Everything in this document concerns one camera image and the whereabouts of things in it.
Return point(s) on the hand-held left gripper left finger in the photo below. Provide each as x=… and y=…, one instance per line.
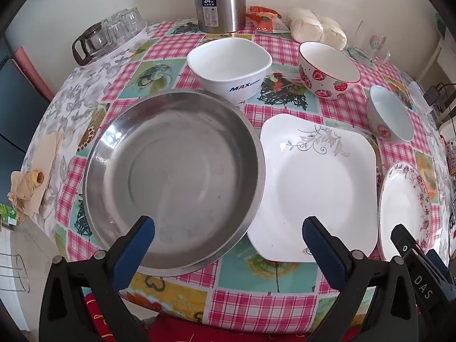
x=137, y=247

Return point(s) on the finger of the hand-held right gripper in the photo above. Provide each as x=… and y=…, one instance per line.
x=402, y=242
x=440, y=265

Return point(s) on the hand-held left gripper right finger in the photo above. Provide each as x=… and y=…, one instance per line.
x=322, y=251

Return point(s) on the round pink floral plate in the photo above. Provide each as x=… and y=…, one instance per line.
x=400, y=210

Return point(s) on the white square floral plate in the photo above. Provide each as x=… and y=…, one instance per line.
x=320, y=185

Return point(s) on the stainless steel basin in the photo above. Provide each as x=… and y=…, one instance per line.
x=178, y=171

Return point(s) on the pale blue bowl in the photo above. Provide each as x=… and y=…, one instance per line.
x=390, y=112

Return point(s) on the strawberry print bowl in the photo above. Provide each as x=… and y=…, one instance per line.
x=326, y=67

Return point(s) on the white square bowl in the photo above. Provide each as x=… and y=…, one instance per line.
x=228, y=67

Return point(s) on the colourful patterned tube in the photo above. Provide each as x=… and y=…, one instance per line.
x=453, y=164

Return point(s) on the crumpled food wrapper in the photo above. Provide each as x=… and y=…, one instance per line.
x=23, y=185

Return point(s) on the green box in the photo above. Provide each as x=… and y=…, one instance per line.
x=7, y=213

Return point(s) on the white power strip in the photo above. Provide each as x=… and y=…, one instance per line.
x=416, y=96

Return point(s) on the black charger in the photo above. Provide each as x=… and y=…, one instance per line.
x=433, y=95

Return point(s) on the dark blue cabinet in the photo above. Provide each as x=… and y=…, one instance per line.
x=14, y=121

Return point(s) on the clear glass mug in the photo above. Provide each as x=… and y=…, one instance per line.
x=367, y=48

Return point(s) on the pink checked tablecloth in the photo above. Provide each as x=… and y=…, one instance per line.
x=171, y=48

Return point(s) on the pink board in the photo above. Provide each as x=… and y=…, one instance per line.
x=30, y=71

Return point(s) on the small glass cup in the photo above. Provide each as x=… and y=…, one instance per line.
x=115, y=35
x=115, y=21
x=133, y=17

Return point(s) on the bag of steamed buns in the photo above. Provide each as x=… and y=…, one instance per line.
x=317, y=28

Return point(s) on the orange snack packet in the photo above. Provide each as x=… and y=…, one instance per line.
x=265, y=19

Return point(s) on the stainless steel thermos jug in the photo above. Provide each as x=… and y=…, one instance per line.
x=217, y=0

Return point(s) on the white furniture frame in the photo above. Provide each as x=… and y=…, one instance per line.
x=441, y=57

